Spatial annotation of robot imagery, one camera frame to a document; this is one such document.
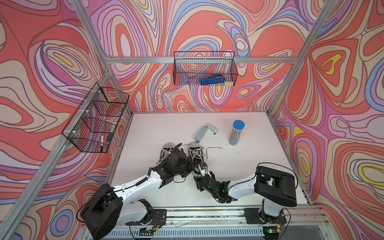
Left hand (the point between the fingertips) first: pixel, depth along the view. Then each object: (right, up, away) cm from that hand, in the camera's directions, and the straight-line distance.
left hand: (200, 165), depth 80 cm
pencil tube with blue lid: (+23, +21, +7) cm, 32 cm away
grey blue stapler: (+3, +18, +25) cm, 31 cm away
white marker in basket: (-49, +13, -7) cm, 52 cm away
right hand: (0, -11, +8) cm, 13 cm away
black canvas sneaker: (-2, +5, +12) cm, 13 cm away
